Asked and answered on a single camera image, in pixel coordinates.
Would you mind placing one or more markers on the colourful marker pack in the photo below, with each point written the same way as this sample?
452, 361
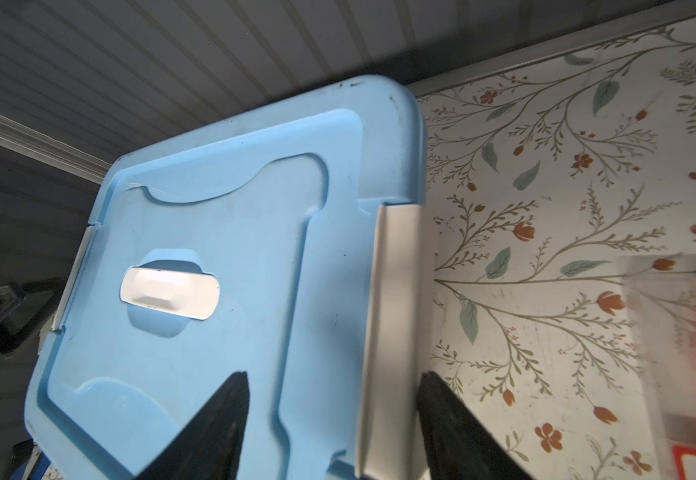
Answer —
660, 292

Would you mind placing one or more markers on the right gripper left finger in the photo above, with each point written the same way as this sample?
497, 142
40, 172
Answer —
210, 445

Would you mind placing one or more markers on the white plastic storage bin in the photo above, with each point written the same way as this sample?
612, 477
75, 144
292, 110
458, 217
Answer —
329, 319

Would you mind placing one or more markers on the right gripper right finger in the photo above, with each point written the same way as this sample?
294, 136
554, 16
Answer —
457, 445

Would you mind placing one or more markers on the blue plastic bin lid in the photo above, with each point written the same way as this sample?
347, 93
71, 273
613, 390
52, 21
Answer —
353, 146

